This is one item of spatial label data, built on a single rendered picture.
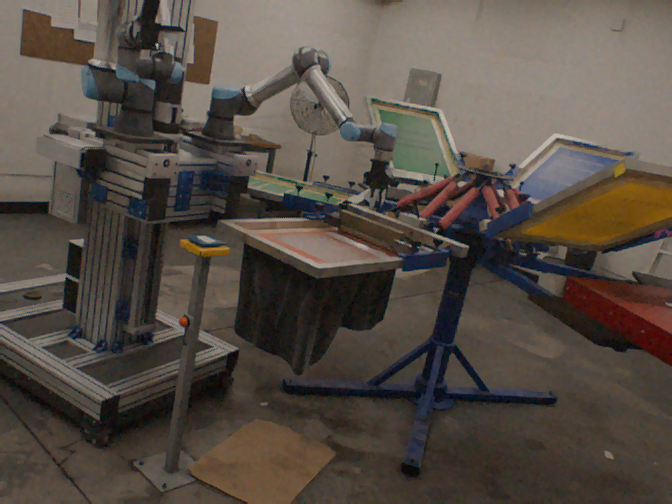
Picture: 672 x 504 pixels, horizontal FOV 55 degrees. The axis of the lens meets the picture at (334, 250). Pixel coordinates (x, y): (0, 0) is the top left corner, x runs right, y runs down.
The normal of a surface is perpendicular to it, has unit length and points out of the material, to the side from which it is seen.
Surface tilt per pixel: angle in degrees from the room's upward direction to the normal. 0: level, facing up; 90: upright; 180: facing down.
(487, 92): 90
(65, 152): 90
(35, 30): 90
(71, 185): 90
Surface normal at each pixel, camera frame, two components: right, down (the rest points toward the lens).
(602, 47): -0.68, 0.05
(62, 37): 0.71, 0.31
